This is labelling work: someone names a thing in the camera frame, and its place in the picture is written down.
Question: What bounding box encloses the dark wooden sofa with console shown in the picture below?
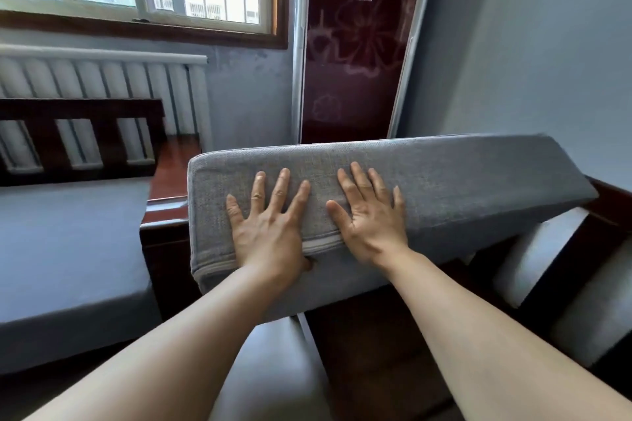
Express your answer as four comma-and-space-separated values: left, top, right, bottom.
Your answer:
296, 176, 632, 421
0, 99, 203, 377

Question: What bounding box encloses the person's right forearm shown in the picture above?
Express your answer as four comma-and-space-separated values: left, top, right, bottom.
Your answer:
384, 247, 632, 421

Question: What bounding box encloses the person's left forearm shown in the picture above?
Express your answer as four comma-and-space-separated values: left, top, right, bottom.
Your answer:
24, 265, 307, 421

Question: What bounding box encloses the person's right hand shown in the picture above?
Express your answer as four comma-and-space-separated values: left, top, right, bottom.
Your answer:
325, 161, 413, 278

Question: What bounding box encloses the dark red standing air conditioner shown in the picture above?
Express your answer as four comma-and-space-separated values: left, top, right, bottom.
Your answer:
291, 0, 443, 145

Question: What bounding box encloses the white radiator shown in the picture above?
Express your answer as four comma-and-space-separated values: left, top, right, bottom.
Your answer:
0, 44, 214, 175

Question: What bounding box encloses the person's left hand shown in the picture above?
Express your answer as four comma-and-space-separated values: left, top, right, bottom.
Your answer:
226, 168, 317, 284

